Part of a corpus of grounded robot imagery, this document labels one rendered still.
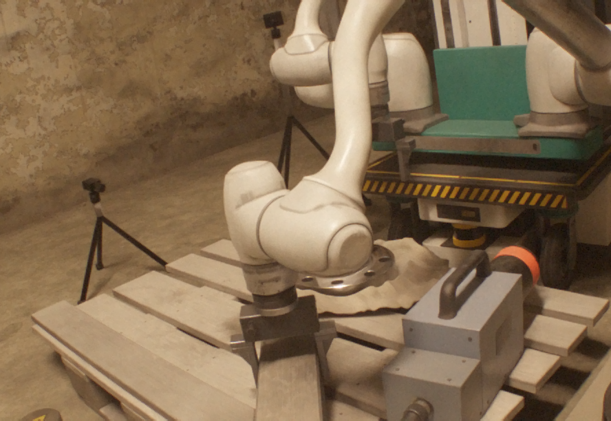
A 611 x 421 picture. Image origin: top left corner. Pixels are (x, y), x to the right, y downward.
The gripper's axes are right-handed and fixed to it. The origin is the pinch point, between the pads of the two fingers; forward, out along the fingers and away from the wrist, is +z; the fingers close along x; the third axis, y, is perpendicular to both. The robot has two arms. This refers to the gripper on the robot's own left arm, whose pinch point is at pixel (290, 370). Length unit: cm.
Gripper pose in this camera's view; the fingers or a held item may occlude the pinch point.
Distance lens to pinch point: 117.3
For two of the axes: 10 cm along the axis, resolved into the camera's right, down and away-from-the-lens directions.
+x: 9.9, -1.6, -0.3
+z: 1.6, 9.3, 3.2
